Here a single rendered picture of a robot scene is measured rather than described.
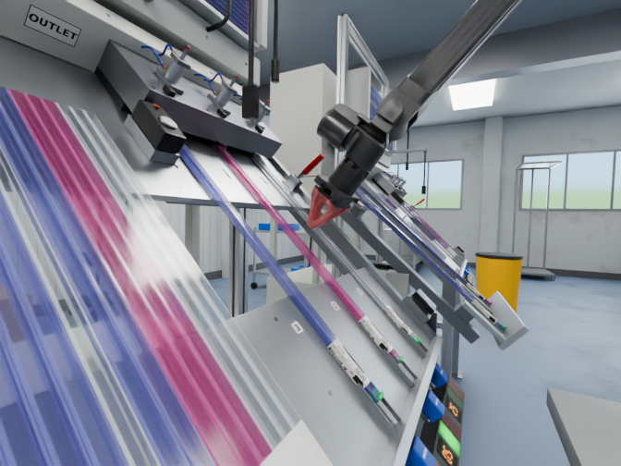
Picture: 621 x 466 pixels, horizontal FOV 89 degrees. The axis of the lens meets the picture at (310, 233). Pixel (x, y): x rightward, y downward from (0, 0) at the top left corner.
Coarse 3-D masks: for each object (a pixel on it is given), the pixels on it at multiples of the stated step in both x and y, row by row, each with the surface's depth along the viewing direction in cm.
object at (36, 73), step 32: (0, 64) 36; (32, 64) 41; (64, 64) 46; (64, 96) 40; (96, 96) 45; (128, 160) 39; (224, 160) 59; (160, 192) 38; (192, 192) 43; (224, 192) 50
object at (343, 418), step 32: (320, 288) 47; (352, 288) 55; (256, 320) 33; (288, 320) 37; (352, 320) 47; (384, 320) 54; (288, 352) 33; (320, 352) 36; (352, 352) 41; (384, 352) 45; (416, 352) 53; (288, 384) 30; (320, 384) 33; (352, 384) 36; (384, 384) 40; (320, 416) 29; (352, 416) 32; (384, 416) 34; (352, 448) 29; (384, 448) 32
